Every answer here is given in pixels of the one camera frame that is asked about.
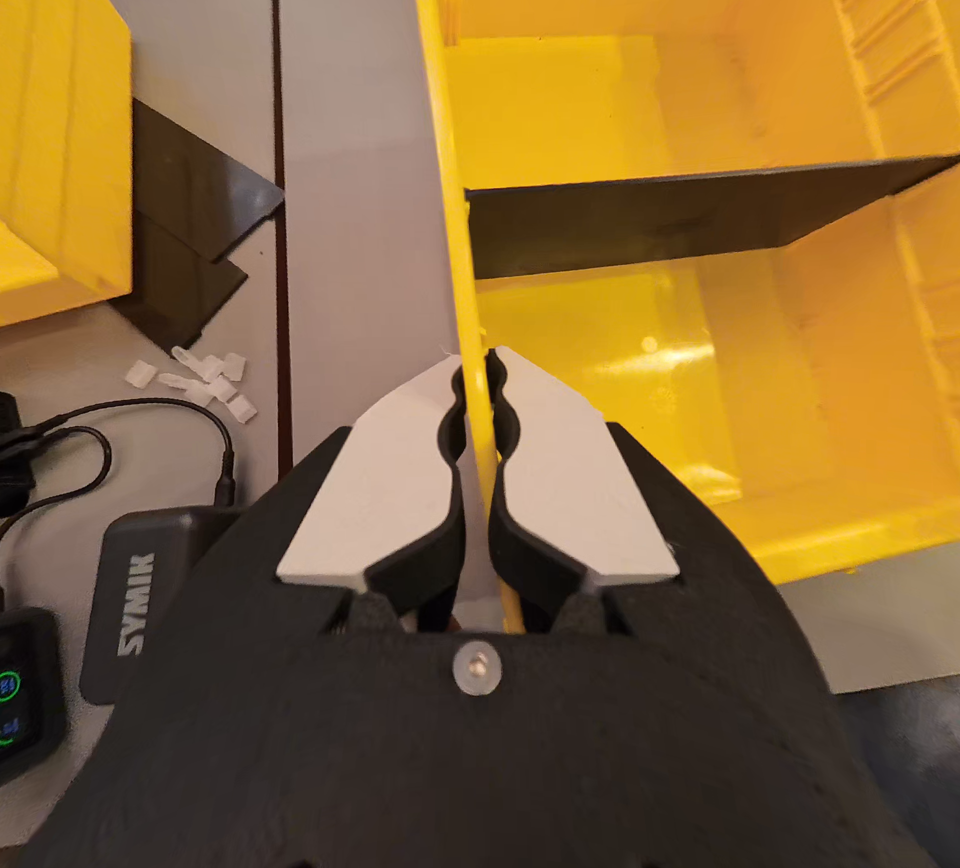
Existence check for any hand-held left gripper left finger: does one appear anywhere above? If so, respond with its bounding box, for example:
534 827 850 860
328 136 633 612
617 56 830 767
276 354 468 614

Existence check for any yellow plastic bin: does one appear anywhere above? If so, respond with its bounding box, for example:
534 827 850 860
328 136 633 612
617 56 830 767
401 0 960 633
0 0 135 328

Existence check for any black bin divider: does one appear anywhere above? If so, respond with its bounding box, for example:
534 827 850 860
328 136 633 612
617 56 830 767
108 99 286 353
465 154 960 280

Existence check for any black battery pack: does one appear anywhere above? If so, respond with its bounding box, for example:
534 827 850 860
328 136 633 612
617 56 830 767
78 505 249 706

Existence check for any thin black power cable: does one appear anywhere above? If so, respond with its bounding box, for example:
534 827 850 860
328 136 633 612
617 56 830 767
0 397 238 543

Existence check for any black device with lit display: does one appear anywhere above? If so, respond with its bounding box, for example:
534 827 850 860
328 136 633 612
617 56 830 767
0 607 67 785

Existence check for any pile of white plastic clips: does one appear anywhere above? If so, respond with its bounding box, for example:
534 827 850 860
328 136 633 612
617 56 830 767
123 346 258 425

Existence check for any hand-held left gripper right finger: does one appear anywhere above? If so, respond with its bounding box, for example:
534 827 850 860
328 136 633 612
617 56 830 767
486 346 682 618

